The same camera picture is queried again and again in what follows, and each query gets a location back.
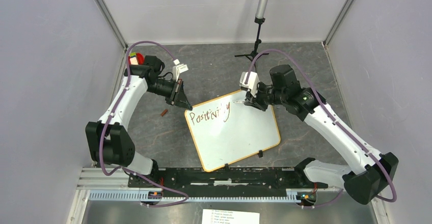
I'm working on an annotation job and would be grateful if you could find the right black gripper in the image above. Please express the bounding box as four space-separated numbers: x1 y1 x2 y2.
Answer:
245 81 286 111

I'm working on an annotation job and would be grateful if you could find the slotted cable duct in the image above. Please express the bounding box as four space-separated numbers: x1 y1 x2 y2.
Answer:
87 190 305 203

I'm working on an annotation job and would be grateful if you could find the red toy with block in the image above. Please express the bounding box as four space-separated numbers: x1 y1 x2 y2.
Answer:
128 52 145 65

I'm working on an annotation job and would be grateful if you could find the white paper sheet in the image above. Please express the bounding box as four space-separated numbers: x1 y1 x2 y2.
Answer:
201 209 260 224

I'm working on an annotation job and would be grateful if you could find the purple cable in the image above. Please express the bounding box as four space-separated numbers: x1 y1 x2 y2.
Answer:
98 41 190 208
245 48 398 210

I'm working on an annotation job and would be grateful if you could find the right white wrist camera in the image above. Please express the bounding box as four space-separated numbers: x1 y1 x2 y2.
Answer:
239 71 259 98

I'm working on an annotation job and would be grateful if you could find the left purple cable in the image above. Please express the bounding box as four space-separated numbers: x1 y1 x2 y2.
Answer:
98 41 190 208

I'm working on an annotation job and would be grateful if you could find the red marker cap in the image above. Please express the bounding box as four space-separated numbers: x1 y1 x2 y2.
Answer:
160 109 168 117

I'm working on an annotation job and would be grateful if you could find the yellow framed whiteboard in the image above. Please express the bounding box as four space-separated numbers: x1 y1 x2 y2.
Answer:
184 90 281 172

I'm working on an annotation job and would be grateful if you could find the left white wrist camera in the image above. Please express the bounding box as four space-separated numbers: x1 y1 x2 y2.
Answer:
172 59 188 81

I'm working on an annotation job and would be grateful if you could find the black tripod stand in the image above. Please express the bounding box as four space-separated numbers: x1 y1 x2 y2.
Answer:
234 17 270 71

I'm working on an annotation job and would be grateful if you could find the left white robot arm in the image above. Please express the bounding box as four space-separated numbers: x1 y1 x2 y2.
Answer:
85 52 192 187

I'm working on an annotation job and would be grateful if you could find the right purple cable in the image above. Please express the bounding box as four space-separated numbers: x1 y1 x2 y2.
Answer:
245 48 398 210

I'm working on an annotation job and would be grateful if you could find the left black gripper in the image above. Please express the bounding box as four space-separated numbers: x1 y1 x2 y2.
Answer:
146 78 193 110

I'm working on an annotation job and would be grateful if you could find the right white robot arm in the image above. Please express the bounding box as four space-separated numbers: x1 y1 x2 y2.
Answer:
239 65 399 205

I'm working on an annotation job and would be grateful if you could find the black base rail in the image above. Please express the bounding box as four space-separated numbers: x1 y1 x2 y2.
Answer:
148 167 328 198

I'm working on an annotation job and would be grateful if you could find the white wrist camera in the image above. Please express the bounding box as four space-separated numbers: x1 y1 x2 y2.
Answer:
172 59 188 81
239 71 259 98

